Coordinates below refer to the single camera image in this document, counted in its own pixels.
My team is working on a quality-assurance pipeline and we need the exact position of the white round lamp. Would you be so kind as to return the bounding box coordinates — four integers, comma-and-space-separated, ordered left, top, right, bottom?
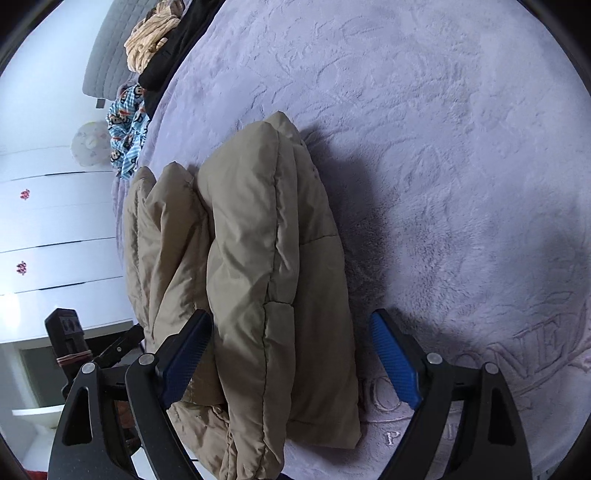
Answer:
70, 121, 112, 168

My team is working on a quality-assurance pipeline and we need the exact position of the blue monkey print cloth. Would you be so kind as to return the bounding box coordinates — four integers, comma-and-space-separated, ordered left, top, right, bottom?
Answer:
105, 83, 152, 181

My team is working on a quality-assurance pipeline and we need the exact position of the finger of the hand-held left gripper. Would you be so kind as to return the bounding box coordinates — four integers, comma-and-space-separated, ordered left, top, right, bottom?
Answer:
91, 324, 146, 371

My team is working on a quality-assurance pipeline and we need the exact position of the white drawer dresser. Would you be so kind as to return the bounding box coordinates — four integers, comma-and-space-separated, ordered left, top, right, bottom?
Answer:
0, 145, 145, 343

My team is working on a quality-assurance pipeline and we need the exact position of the tan knit cloth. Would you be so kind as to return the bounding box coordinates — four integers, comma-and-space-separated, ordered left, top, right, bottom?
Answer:
124, 0, 185, 75

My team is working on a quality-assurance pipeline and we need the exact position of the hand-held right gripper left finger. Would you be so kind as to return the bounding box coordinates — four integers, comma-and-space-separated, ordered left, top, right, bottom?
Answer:
48, 309, 214, 480

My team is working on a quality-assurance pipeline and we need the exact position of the grey padded headboard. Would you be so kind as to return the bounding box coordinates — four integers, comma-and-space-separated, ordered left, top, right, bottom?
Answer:
82, 0, 162, 109

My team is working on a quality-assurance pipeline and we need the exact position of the beige puffer jacket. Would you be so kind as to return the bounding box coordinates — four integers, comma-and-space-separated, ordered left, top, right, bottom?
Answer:
122, 111, 363, 480

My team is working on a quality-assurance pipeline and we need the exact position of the black cloth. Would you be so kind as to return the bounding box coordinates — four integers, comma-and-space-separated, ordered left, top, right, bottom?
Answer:
137, 0, 227, 93

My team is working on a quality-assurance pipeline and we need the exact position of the lavender plush bed blanket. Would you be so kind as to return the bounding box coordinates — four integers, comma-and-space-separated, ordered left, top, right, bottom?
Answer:
111, 0, 591, 480

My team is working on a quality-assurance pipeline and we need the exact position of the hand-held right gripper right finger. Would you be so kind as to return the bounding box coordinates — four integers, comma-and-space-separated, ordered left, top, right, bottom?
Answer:
368, 308, 533, 480

